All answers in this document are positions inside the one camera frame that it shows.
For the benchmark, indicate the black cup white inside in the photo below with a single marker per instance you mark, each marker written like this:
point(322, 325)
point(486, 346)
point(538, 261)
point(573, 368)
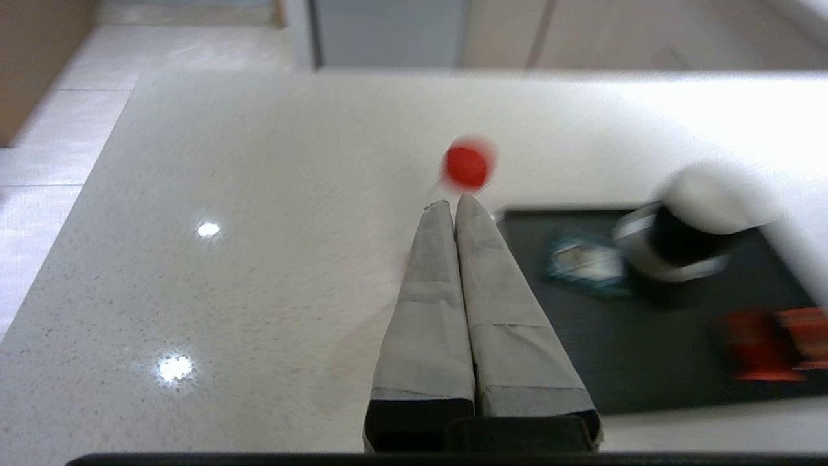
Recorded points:
point(698, 213)

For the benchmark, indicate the tall grey refrigerator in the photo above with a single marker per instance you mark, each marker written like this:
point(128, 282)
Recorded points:
point(388, 32)

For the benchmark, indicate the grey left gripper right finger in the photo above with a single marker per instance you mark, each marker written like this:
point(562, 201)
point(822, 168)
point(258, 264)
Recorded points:
point(511, 349)

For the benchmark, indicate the clear water bottle red cap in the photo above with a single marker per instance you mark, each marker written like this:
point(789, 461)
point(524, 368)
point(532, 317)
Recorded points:
point(467, 165)

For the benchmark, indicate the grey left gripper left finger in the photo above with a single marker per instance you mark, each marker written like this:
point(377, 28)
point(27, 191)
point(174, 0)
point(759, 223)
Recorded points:
point(427, 336)

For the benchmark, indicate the grey cabinet door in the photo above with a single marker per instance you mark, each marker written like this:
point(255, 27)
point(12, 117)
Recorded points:
point(504, 32)
point(614, 32)

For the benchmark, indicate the teal tea bag packet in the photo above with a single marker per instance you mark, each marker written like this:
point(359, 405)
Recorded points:
point(588, 265)

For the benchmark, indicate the brown wooden door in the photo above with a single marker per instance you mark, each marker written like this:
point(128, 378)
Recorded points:
point(39, 58)

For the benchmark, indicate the black rectangular serving tray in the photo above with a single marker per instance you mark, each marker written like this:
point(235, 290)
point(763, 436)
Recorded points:
point(647, 349)

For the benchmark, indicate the red snack packet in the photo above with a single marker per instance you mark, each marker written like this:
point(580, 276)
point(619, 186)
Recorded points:
point(753, 346)

